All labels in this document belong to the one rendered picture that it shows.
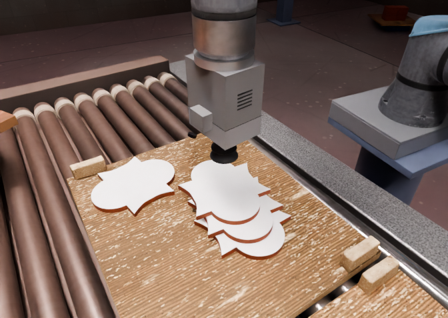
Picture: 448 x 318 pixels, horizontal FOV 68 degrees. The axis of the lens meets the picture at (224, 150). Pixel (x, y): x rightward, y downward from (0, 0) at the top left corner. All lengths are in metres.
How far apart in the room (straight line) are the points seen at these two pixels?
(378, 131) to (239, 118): 0.49
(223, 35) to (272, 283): 0.32
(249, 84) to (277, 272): 0.25
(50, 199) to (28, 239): 0.09
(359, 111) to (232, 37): 0.57
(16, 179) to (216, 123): 0.44
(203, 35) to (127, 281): 0.33
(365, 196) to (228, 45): 0.39
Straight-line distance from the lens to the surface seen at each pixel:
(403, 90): 0.89
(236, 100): 0.41
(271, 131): 0.78
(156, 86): 0.99
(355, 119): 0.90
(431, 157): 0.90
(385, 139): 0.85
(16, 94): 1.01
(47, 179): 0.72
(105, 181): 0.63
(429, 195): 2.25
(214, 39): 0.39
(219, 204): 0.52
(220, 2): 0.38
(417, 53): 0.86
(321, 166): 0.70
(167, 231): 0.53
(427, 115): 0.91
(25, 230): 0.63
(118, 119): 0.85
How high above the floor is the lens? 1.34
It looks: 36 degrees down
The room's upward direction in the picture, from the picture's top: straight up
